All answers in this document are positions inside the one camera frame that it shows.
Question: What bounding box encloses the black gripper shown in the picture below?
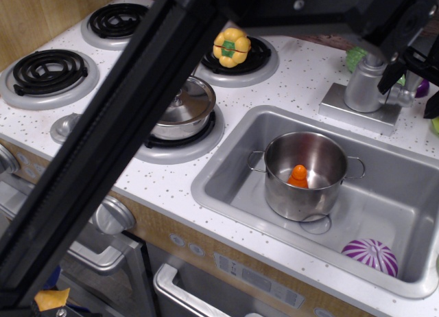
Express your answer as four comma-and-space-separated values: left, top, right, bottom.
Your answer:
377, 47, 439, 119

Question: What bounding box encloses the silver toy faucet with lever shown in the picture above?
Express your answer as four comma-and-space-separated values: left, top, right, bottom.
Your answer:
319, 54, 423, 136

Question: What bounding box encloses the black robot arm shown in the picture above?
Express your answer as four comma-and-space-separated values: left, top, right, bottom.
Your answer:
1, 0, 438, 316

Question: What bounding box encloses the purple toy eggplant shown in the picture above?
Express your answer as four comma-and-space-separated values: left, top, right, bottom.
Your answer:
415, 79, 429, 98

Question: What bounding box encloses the yellow green toy vegetable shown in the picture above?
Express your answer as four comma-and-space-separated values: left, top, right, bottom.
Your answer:
431, 117, 439, 134

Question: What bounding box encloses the green toy lettuce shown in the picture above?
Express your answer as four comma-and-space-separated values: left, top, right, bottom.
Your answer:
346, 47, 368, 73

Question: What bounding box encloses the grey toy sink basin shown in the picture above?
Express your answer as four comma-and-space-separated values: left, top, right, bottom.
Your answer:
191, 106, 438, 299

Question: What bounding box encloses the steel stock pot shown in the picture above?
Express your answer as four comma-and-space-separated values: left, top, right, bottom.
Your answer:
247, 132, 366, 222

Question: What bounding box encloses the orange toy carrot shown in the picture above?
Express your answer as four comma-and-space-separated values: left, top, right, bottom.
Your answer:
287, 164, 308, 189

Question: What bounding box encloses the back right stove burner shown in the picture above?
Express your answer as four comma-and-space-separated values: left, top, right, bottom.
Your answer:
195, 36, 279, 88

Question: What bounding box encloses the stove burner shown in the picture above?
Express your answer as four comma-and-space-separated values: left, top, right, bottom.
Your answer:
1, 49, 99, 110
80, 3, 149, 51
134, 106, 225, 165
195, 36, 279, 88

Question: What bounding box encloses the purple striped toy onion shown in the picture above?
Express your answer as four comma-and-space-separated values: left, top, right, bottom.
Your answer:
342, 239, 399, 277

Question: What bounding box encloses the yellow toy bell pepper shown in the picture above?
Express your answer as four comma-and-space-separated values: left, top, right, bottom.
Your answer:
213, 27, 251, 69

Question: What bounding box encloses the steel saucepan with lid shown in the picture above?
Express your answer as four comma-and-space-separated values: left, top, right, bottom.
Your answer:
151, 76, 216, 141

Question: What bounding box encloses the front right stove burner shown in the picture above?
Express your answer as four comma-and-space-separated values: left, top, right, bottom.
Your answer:
134, 106, 225, 165

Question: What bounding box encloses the back left stove burner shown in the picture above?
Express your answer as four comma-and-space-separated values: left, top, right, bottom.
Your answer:
80, 3, 149, 51

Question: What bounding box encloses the silver oven front knob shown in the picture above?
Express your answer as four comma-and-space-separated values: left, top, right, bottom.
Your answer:
91, 196, 136, 235

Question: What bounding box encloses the silver oven knob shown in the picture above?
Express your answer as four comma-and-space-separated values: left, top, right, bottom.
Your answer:
0, 145, 20, 174
91, 196, 136, 235

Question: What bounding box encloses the grey stove top knob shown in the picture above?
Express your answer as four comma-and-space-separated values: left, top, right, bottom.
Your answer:
50, 113, 81, 144

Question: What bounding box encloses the front left stove burner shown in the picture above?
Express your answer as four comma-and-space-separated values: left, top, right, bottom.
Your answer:
1, 49, 99, 110

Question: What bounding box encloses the blue object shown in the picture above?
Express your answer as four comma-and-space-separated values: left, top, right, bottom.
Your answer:
47, 266, 61, 289

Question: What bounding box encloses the silver left oven knob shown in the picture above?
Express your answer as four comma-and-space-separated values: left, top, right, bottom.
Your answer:
0, 145, 20, 174

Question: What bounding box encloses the yellow cloth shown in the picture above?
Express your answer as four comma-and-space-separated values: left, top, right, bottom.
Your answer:
34, 288, 70, 312

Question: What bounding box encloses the silver dishwasher door handle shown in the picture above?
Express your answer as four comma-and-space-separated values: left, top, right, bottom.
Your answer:
153, 263, 228, 317

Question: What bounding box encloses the silver oven door handle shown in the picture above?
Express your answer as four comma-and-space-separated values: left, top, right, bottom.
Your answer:
67, 235, 126, 276

